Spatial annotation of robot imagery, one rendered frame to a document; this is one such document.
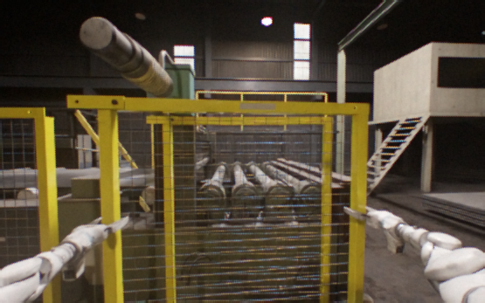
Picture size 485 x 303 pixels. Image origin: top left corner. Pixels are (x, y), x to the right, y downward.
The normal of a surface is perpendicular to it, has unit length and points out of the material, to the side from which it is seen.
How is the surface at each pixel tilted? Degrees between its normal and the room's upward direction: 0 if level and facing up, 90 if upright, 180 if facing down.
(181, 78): 90
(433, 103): 90
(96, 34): 90
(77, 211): 90
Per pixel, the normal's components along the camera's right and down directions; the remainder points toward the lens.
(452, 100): 0.07, 0.04
